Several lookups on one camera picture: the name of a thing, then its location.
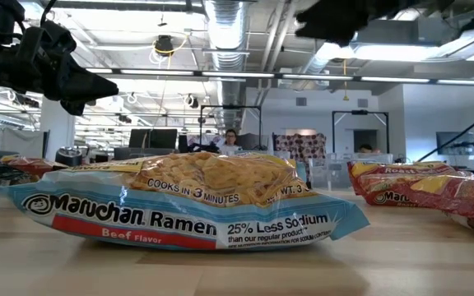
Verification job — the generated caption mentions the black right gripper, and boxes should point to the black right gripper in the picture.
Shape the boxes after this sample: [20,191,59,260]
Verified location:
[295,0,456,47]

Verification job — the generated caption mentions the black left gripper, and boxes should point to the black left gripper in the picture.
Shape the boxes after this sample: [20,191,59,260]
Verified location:
[0,20,119,117]

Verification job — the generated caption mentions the blue Maruchan ramen pack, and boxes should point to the blue Maruchan ramen pack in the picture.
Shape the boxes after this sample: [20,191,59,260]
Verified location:
[6,150,370,252]

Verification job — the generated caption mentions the white pillar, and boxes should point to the white pillar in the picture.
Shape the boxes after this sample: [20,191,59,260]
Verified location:
[39,96,77,161]

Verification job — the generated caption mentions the black and silver pot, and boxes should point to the black and silver pot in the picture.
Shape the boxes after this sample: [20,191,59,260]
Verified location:
[54,146,84,168]

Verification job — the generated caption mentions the black computer monitor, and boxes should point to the black computer monitor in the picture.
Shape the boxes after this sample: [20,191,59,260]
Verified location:
[128,128,152,149]
[150,128,179,150]

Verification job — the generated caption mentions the grey cubicle partition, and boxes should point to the grey cubicle partition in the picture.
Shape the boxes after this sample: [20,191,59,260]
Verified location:
[0,127,44,160]

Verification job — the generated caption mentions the black ceiling dome device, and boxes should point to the black ceiling dome device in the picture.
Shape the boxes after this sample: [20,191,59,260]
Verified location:
[154,35,174,58]

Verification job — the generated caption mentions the long ceiling light bar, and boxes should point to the long ceiling light bar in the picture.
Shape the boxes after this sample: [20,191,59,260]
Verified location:
[84,67,474,87]

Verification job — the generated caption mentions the patterned hanging cloth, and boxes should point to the patterned hanging cloth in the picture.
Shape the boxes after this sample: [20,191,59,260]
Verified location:
[272,132,328,165]

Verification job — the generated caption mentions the person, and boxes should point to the person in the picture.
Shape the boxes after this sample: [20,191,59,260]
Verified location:
[218,128,244,156]
[358,143,382,155]

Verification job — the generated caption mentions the slanted silver ceiling duct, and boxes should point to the slanted silver ceiling duct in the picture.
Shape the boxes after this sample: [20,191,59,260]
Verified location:
[292,40,345,90]

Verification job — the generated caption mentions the yellow hanging cord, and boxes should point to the yellow hanging cord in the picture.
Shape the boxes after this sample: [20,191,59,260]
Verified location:
[342,58,350,102]

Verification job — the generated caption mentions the black rectangular frame stand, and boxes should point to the black rectangular frame stand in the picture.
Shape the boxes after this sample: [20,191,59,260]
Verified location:
[331,109,390,154]
[199,104,263,151]

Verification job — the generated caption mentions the dark wall screen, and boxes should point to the dark wall screen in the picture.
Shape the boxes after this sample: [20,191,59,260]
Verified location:
[435,131,474,156]

